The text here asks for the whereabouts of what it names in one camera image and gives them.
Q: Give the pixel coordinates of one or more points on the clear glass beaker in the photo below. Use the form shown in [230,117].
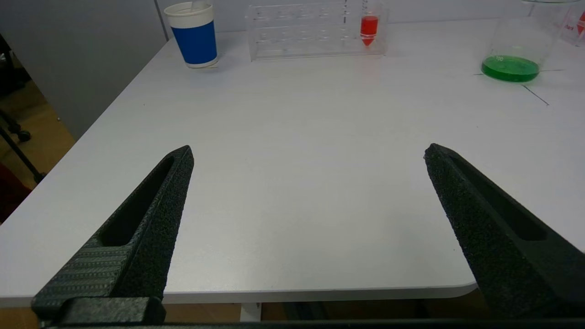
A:
[511,68]

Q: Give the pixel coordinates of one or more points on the white table leg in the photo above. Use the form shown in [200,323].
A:
[250,311]

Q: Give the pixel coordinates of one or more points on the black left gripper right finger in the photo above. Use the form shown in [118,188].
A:
[498,237]

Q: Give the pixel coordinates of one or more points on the dark red clothing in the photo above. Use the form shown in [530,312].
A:
[11,194]

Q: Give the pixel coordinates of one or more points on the clear acrylic test tube rack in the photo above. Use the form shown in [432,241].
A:
[571,25]
[301,32]

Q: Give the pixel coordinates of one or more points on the blue white paper cup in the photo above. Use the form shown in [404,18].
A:
[196,41]

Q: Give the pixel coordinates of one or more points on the red pigment test tube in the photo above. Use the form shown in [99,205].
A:
[369,29]

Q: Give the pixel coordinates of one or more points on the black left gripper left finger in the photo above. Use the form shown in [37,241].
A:
[137,237]

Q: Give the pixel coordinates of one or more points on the black chair frame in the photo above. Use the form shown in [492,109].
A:
[18,151]

